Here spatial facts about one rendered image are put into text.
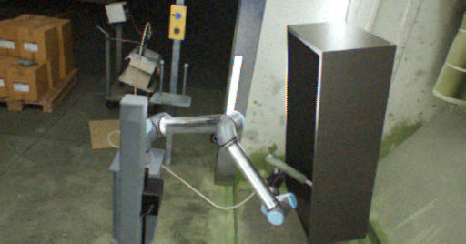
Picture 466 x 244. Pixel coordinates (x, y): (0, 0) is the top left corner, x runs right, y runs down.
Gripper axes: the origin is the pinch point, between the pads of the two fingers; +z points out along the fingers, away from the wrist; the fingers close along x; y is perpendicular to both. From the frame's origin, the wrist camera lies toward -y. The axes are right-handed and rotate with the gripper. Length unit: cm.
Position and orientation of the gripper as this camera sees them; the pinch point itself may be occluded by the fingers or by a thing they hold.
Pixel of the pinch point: (279, 167)
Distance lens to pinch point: 235.6
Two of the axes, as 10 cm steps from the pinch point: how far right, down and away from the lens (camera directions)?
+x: 8.5, 5.1, 0.9
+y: -4.4, 6.2, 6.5
